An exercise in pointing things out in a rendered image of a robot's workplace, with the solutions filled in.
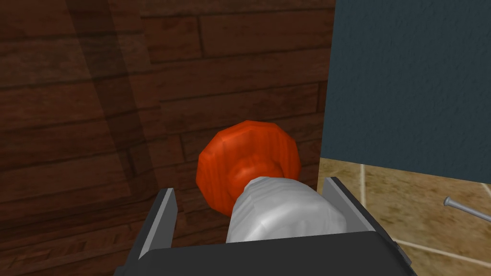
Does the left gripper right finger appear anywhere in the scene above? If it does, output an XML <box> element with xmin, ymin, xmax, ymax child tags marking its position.
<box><xmin>321</xmin><ymin>176</ymin><xmax>378</xmax><ymax>233</ymax></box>

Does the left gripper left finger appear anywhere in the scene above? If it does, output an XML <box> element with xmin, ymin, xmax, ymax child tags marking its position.
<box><xmin>131</xmin><ymin>187</ymin><xmax>178</xmax><ymax>261</ymax></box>

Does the grey metal rod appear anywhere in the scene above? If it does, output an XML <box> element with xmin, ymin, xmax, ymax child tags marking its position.
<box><xmin>443</xmin><ymin>195</ymin><xmax>491</xmax><ymax>223</ymax></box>

